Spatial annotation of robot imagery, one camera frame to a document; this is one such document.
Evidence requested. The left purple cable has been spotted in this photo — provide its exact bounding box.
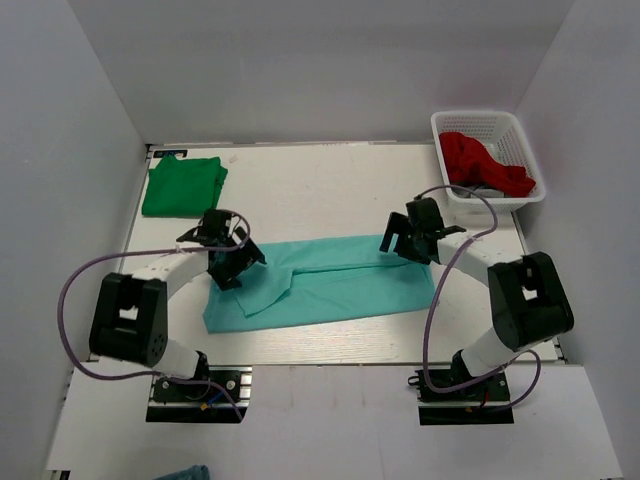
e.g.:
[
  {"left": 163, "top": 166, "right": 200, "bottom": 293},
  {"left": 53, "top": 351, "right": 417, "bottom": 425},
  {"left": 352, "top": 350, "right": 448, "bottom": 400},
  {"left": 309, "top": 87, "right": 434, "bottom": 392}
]
[{"left": 58, "top": 208, "right": 254, "bottom": 421}]

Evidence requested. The white plastic basket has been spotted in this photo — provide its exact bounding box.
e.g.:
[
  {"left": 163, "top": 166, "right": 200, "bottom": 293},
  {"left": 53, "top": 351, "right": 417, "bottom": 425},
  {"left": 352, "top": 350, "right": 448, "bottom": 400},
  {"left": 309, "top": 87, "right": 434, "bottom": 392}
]
[{"left": 431, "top": 110, "right": 546, "bottom": 213}]

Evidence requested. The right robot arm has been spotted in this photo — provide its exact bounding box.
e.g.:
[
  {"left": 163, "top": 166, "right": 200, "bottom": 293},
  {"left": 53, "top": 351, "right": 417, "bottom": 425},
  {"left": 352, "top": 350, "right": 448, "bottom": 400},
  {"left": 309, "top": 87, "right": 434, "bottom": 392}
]
[{"left": 380, "top": 198, "right": 575, "bottom": 399}]

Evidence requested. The teal t-shirt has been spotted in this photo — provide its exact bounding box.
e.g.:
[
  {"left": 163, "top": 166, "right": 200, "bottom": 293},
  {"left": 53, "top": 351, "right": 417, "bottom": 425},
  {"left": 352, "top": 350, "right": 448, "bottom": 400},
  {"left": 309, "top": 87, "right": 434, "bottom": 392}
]
[{"left": 203, "top": 235, "right": 435, "bottom": 334}]

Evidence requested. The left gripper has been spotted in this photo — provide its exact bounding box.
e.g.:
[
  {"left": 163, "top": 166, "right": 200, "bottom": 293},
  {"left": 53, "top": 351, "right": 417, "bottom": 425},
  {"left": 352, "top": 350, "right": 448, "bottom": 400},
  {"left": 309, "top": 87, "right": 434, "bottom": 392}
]
[{"left": 210, "top": 227, "right": 265, "bottom": 290}]

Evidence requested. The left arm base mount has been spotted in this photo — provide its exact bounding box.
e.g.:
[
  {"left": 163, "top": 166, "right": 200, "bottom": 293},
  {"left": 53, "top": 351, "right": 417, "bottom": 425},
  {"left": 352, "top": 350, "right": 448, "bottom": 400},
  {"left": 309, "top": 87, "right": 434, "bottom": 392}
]
[{"left": 146, "top": 366, "right": 252, "bottom": 424}]

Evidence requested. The red t-shirt in basket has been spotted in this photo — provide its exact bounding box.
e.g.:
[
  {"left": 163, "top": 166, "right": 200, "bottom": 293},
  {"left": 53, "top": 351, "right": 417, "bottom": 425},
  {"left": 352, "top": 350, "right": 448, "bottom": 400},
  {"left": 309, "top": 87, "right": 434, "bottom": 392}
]
[{"left": 438, "top": 132, "right": 536, "bottom": 198}]

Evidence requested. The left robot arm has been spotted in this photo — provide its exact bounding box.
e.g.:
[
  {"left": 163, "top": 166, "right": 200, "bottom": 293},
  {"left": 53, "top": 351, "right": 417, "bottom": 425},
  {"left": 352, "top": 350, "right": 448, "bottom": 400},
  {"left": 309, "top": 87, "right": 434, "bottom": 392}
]
[{"left": 89, "top": 209, "right": 266, "bottom": 399}]

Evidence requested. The folded green t-shirt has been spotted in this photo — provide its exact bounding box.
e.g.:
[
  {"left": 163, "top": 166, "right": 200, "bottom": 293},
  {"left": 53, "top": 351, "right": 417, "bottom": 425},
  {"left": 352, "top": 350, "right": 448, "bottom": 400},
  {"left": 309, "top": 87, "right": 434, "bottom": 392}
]
[{"left": 141, "top": 155, "right": 228, "bottom": 218}]

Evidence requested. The blue label sticker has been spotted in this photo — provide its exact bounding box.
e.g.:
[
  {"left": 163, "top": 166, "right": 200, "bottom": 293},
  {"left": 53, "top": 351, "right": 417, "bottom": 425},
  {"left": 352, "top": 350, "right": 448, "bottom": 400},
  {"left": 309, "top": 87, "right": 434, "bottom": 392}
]
[{"left": 153, "top": 149, "right": 188, "bottom": 159}]

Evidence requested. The grey garment in basket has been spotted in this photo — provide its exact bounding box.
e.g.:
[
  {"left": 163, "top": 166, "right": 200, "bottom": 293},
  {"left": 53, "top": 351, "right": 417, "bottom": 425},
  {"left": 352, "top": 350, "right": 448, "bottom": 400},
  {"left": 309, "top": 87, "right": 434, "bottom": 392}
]
[{"left": 452, "top": 184, "right": 506, "bottom": 199}]

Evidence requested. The dark teal cloth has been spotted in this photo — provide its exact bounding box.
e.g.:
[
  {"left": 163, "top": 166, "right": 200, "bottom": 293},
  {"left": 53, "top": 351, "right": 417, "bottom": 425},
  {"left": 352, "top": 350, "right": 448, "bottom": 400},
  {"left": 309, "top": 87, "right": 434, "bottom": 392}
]
[{"left": 156, "top": 465, "right": 211, "bottom": 480}]

